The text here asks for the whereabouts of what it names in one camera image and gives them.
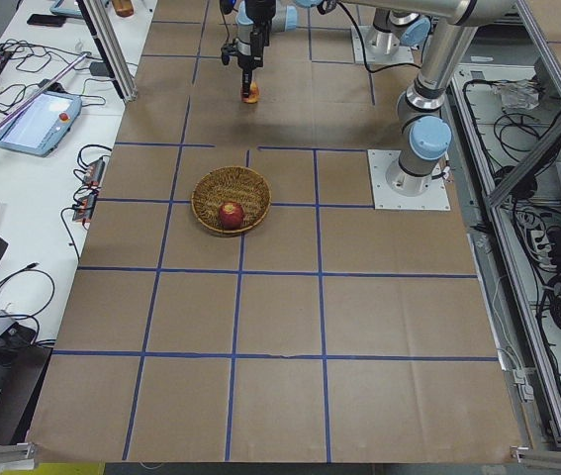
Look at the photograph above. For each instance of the woven wicker basket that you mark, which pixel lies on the woven wicker basket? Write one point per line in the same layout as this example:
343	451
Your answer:
231	184

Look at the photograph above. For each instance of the dark red apple in basket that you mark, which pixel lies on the dark red apple in basket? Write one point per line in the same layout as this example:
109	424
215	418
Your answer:
231	215

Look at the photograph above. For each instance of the red yellow apple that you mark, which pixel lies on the red yellow apple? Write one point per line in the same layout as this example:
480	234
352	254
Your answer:
251	95

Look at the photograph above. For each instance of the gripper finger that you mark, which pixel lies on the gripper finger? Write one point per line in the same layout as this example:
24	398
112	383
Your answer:
247	84

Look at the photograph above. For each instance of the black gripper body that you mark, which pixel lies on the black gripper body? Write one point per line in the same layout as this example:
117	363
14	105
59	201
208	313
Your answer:
252	58

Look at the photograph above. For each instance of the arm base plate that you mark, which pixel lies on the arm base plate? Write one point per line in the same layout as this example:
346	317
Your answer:
433	198
379	48

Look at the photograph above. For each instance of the blue teach pendant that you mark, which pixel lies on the blue teach pendant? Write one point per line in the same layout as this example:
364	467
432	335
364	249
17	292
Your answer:
39	129

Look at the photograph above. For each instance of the aluminium frame post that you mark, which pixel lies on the aluminium frame post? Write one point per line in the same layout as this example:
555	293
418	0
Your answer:
103	35

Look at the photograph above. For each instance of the black smartphone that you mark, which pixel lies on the black smartphone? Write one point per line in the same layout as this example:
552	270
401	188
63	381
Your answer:
51	21

